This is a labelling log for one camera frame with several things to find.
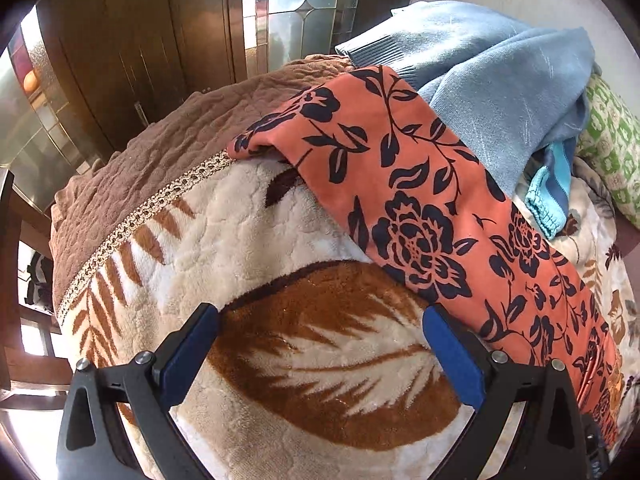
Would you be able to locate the wooden door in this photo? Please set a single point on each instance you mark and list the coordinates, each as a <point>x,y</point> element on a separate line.
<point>140,35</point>

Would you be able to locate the leaded glass window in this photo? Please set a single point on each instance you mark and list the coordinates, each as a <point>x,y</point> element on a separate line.
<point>295,25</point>

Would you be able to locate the brown textured bedspread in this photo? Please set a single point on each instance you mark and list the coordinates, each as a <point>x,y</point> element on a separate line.
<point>175,140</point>

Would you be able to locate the green patterned pillow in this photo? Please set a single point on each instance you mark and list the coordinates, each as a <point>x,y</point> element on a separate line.
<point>610,135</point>

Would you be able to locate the orange floral garment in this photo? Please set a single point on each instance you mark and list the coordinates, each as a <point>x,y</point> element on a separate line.
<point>425,200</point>

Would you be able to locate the blue knit sweater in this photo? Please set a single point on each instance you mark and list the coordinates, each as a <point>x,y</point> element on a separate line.
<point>490,75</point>

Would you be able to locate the frosted glass window panel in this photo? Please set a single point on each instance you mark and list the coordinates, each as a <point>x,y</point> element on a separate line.
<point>40,125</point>

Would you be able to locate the wooden chair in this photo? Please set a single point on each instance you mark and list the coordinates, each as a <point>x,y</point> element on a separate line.
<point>15,310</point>

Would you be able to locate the cream leaf print blanket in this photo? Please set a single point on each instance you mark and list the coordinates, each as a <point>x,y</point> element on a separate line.
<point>250,240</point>

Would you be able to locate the teal striped garment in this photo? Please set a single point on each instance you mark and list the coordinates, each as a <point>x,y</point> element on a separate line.
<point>547,195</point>

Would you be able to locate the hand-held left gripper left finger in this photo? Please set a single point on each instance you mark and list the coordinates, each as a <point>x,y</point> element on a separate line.
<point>192,355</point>

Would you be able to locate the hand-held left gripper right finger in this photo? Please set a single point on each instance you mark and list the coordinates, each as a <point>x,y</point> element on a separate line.
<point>452,355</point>

